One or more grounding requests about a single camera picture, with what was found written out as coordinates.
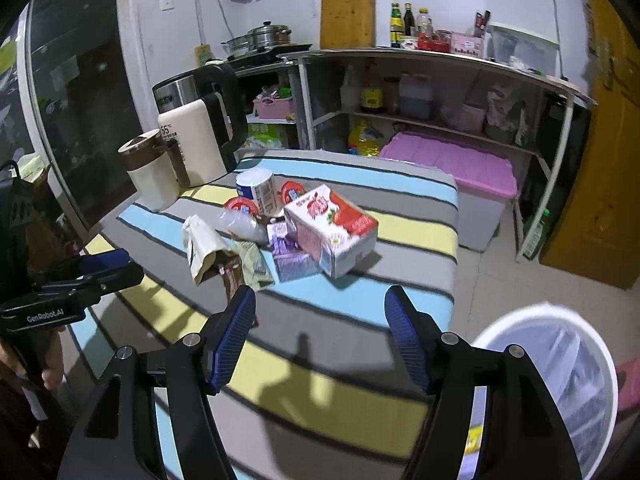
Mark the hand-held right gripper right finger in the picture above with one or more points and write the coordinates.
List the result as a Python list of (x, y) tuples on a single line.
[(407, 342)]

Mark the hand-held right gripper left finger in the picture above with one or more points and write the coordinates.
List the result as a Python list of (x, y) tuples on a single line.
[(234, 332)]

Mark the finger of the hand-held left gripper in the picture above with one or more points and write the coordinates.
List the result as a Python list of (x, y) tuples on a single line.
[(112, 280), (105, 261)]

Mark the brown wrapper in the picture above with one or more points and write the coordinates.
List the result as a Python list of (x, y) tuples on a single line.
[(231, 280)]

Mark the white trash bin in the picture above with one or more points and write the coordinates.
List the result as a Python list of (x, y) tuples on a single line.
[(487, 340)]

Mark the clear plastic cup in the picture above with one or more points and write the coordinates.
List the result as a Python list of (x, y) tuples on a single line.
[(240, 222)]

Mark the pink red carton box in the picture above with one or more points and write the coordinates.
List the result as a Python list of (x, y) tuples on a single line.
[(330, 230)]

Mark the person's left hand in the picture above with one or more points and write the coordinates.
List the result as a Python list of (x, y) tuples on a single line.
[(51, 377)]

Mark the green wrapper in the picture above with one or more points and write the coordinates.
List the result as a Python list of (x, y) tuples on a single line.
[(252, 265)]

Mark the striped tablecloth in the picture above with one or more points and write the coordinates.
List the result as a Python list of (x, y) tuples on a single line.
[(325, 310)]

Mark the purple packet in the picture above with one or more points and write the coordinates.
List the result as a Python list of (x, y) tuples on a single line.
[(291, 261)]

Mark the white brown lidded mug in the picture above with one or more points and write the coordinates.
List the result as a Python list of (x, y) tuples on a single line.
[(150, 180)]

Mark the crumpled white paper bag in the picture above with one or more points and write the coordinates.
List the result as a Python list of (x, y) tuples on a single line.
[(200, 245)]

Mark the wrapped tissue roll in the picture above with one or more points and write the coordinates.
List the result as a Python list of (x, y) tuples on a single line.
[(260, 190)]

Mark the cream thermal jug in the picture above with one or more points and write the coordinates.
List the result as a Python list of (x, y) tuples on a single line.
[(192, 140)]

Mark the dark glass door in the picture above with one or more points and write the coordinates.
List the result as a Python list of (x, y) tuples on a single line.
[(75, 110)]

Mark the clear bin liner bag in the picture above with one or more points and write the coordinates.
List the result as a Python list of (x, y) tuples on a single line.
[(570, 375)]

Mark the green plastic bottle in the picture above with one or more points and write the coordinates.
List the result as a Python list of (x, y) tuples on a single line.
[(536, 237)]

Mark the pink lidded storage box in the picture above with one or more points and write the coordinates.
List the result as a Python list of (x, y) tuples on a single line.
[(450, 165)]

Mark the pink plastic stool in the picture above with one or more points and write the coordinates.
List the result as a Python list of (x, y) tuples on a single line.
[(629, 385)]

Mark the pink plastic basket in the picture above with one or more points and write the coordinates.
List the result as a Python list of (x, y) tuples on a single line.
[(272, 107)]

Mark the pink bucket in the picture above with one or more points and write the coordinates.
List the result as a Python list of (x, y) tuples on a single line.
[(474, 119)]

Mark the large plastic jug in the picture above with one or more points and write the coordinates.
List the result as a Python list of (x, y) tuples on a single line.
[(415, 97)]

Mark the bundle of plastic bags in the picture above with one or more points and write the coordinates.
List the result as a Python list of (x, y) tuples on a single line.
[(507, 115)]

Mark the yellow wooden door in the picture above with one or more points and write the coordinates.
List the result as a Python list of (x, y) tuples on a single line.
[(600, 185)]

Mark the brown soy sauce bottle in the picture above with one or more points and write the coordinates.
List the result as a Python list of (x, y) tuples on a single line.
[(372, 95)]

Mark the steel lidded pot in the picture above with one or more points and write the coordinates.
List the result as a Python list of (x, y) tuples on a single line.
[(235, 44)]

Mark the white plastic bottle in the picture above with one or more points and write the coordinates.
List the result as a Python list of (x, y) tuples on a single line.
[(350, 92)]

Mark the steel steamer pot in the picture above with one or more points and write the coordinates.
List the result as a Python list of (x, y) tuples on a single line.
[(270, 35)]

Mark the white metal shelf unit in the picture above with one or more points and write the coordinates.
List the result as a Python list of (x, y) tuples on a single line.
[(425, 55)]

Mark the clear white lidded container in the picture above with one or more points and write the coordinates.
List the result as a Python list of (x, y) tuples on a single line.
[(522, 47)]

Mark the green glass bottle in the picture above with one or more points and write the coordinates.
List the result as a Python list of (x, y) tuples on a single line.
[(396, 25)]

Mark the clear yellow capped bottle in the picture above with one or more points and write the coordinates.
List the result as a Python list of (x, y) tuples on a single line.
[(424, 22)]

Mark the dark sauce bottle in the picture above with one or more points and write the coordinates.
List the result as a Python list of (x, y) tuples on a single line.
[(409, 20)]

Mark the wooden cutting board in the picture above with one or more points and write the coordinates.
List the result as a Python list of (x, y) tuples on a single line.
[(347, 12)]

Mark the white wall socket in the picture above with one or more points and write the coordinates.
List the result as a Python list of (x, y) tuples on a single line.
[(167, 4)]

